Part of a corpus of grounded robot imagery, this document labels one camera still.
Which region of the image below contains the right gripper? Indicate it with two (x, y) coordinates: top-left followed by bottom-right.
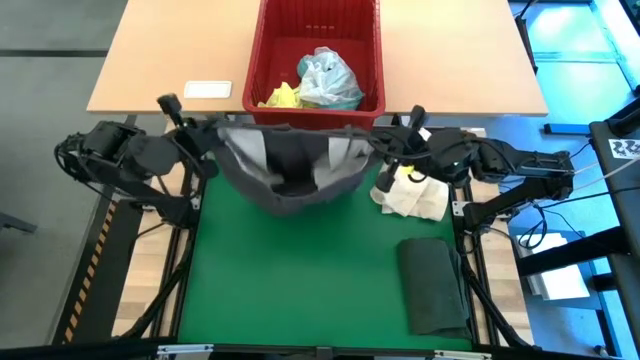
(374, 104), (469, 194)

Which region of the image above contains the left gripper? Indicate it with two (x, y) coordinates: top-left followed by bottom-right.
(156, 92), (222, 164)

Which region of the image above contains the pale blue white garment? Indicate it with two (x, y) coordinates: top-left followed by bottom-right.
(296, 46), (366, 112)

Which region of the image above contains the dark grey garment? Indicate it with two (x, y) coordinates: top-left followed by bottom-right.
(212, 124), (384, 218)

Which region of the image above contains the dark green button shirt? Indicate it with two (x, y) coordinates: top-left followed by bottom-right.
(397, 237), (474, 341)

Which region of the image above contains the red plastic laundry bin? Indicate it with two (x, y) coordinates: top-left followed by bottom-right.
(241, 0), (387, 132)

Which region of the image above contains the white rectangular card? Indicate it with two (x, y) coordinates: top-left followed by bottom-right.
(182, 80), (234, 100)

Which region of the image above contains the cream folded garment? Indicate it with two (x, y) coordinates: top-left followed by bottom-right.
(369, 167), (450, 223)

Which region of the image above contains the light wooden desk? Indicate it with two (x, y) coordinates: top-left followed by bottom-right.
(86, 0), (549, 118)

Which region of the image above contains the yellow garment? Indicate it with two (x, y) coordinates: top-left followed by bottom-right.
(257, 81), (304, 110)

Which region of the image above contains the black desk foot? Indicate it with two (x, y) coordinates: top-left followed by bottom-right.
(543, 123), (592, 136)

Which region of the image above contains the black desk leg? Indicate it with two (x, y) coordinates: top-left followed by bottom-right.
(514, 0), (540, 76)

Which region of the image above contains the wooden table board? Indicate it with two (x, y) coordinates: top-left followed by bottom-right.
(112, 121), (201, 339)
(452, 127), (535, 346)

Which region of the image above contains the yellow black hazard strip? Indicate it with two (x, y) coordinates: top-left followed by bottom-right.
(62, 197), (121, 346)

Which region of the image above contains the dark chair leg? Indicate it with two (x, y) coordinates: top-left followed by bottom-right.
(0, 212), (39, 235)

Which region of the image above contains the black side table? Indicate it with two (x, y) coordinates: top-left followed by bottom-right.
(588, 97), (640, 360)

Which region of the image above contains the white box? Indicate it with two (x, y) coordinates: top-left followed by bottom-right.
(519, 232), (592, 302)

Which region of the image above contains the white fiducial marker card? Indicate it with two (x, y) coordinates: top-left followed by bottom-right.
(607, 138), (640, 161)

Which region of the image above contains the black crossbar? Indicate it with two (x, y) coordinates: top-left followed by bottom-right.
(0, 337), (640, 360)

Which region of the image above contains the black cable sleeve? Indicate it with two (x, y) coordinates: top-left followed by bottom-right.
(458, 239), (532, 349)
(119, 259), (190, 341)

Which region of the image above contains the black table frame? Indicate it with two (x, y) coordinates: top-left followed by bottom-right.
(149, 121), (501, 351)

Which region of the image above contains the black floor cable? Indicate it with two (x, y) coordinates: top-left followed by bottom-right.
(542, 185), (640, 211)

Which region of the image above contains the silver metal bracket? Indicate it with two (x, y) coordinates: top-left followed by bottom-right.
(433, 349), (494, 360)
(156, 342), (215, 357)

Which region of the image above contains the white floor cable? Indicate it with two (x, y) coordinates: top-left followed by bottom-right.
(569, 157), (640, 194)

